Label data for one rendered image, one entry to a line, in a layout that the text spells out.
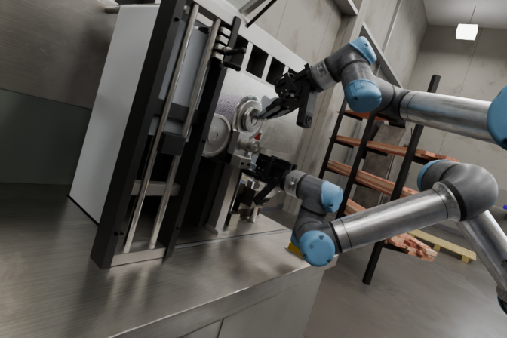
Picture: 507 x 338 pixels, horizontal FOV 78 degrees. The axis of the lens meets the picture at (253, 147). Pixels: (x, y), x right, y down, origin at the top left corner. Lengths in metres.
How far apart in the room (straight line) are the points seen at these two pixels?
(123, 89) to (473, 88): 10.91
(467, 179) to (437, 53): 10.96
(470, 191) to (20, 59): 1.09
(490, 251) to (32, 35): 1.28
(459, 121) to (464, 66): 10.82
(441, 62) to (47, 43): 11.20
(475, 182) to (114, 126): 0.84
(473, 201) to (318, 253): 0.35
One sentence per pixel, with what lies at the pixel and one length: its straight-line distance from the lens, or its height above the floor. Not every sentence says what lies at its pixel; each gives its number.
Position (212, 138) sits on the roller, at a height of 1.17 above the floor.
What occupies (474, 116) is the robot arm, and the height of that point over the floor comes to 1.37.
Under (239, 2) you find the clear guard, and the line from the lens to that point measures 1.37.
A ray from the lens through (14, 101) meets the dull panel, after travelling 0.99.
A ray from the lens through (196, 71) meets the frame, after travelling 0.68.
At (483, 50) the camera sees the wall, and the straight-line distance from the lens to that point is 11.69.
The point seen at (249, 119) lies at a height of 1.25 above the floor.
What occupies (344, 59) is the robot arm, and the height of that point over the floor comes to 1.46.
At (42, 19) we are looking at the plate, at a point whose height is 1.33.
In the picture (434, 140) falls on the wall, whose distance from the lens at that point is 11.05.
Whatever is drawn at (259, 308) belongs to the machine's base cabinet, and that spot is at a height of 0.80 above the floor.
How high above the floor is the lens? 1.23
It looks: 4 degrees down
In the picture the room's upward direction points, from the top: 17 degrees clockwise
